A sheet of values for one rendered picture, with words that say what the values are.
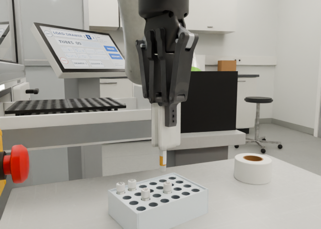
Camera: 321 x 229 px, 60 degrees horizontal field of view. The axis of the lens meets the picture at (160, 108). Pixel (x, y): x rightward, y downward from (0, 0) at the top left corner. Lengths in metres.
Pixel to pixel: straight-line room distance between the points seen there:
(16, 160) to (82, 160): 1.32
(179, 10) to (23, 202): 0.39
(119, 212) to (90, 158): 1.26
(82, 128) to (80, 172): 1.13
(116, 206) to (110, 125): 0.18
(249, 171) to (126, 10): 0.61
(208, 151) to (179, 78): 0.62
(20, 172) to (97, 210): 0.18
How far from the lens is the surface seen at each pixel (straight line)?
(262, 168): 0.56
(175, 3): 0.41
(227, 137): 0.95
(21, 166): 0.31
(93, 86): 1.61
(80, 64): 1.45
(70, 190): 0.54
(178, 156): 0.95
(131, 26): 0.95
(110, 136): 0.54
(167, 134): 0.43
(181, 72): 0.39
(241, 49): 5.04
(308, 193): 0.57
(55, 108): 0.56
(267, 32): 5.34
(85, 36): 1.67
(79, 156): 1.63
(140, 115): 0.55
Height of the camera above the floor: 0.97
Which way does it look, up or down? 8 degrees down
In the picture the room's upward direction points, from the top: straight up
